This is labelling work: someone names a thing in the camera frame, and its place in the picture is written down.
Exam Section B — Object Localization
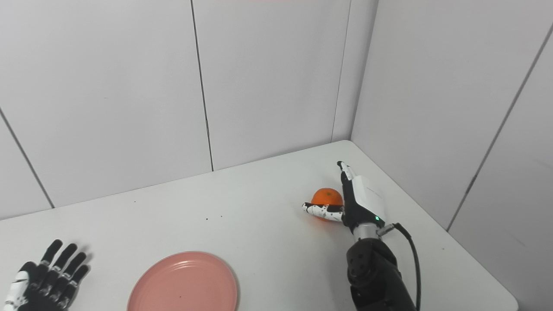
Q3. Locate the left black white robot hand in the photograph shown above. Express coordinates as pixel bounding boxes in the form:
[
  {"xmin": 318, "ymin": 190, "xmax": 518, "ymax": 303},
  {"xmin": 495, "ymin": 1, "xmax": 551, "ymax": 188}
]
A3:
[{"xmin": 2, "ymin": 239, "xmax": 91, "ymax": 311}]

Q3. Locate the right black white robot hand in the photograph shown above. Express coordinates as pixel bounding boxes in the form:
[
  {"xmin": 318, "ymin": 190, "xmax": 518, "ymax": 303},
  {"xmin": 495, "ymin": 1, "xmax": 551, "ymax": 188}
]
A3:
[{"xmin": 302, "ymin": 161, "xmax": 387, "ymax": 236}]

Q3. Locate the orange fruit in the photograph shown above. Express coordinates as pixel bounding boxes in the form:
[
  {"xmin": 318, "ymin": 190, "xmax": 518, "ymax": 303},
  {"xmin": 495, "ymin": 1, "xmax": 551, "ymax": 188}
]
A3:
[{"xmin": 311, "ymin": 188, "xmax": 344, "ymax": 222}]

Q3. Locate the pink round plate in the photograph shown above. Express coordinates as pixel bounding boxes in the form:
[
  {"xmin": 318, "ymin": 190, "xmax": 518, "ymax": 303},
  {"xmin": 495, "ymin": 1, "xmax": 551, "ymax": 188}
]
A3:
[{"xmin": 127, "ymin": 251, "xmax": 239, "ymax": 311}]

